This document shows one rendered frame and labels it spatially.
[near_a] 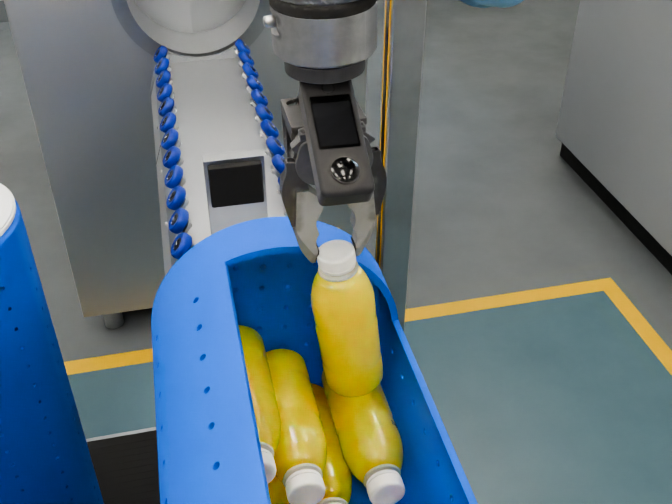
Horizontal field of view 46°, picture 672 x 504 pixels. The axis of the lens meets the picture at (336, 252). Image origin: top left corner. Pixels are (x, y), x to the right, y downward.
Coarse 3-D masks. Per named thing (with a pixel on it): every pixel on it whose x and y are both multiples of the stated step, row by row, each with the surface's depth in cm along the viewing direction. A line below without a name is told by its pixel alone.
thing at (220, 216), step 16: (208, 160) 127; (224, 160) 128; (240, 160) 128; (256, 160) 128; (208, 176) 127; (224, 176) 127; (240, 176) 128; (256, 176) 129; (208, 192) 130; (224, 192) 129; (240, 192) 130; (256, 192) 130; (208, 208) 132; (224, 208) 133; (240, 208) 134; (256, 208) 134; (224, 224) 135
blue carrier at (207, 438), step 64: (192, 256) 85; (256, 256) 82; (192, 320) 78; (256, 320) 94; (384, 320) 96; (192, 384) 72; (320, 384) 102; (384, 384) 94; (192, 448) 66; (256, 448) 62; (448, 448) 77
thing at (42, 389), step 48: (0, 240) 120; (0, 288) 121; (0, 336) 125; (48, 336) 137; (0, 384) 128; (48, 384) 138; (0, 432) 133; (48, 432) 141; (0, 480) 139; (48, 480) 146; (96, 480) 166
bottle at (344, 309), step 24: (312, 288) 81; (336, 288) 78; (360, 288) 79; (336, 312) 79; (360, 312) 80; (336, 336) 81; (360, 336) 82; (336, 360) 84; (360, 360) 83; (336, 384) 86; (360, 384) 86
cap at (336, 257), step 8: (336, 240) 80; (344, 240) 80; (320, 248) 79; (328, 248) 79; (336, 248) 79; (344, 248) 78; (352, 248) 78; (320, 256) 78; (328, 256) 78; (336, 256) 78; (344, 256) 77; (352, 256) 78; (320, 264) 78; (328, 264) 77; (336, 264) 77; (344, 264) 77; (352, 264) 78; (328, 272) 78; (336, 272) 78; (344, 272) 78
